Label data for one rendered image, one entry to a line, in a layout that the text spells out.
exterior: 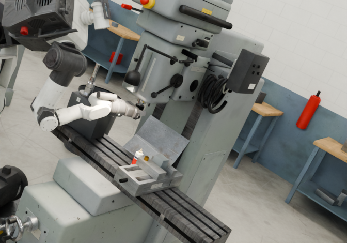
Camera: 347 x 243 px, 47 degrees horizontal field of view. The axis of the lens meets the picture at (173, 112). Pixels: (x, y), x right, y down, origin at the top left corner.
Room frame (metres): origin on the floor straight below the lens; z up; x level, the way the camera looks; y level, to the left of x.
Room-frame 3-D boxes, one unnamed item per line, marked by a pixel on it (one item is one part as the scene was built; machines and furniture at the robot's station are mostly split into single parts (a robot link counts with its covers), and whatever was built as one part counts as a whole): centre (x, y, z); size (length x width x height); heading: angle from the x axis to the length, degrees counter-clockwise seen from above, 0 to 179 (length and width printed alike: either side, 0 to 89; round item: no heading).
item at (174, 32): (1.99, 0.15, 1.68); 0.34 x 0.24 x 0.10; 150
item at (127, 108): (1.89, 0.24, 1.23); 0.13 x 0.12 x 0.10; 45
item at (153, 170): (1.78, -0.01, 1.04); 0.15 x 0.06 x 0.04; 57
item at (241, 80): (2.04, -0.27, 1.62); 0.20 x 0.09 x 0.21; 150
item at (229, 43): (2.38, -0.08, 1.66); 0.80 x 0.23 x 0.20; 150
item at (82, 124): (2.10, 0.44, 1.05); 0.22 x 0.12 x 0.20; 68
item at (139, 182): (1.80, -0.02, 1.01); 0.35 x 0.15 x 0.11; 147
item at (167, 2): (1.96, 0.16, 1.81); 0.47 x 0.26 x 0.16; 150
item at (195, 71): (2.12, 0.07, 1.47); 0.24 x 0.19 x 0.26; 60
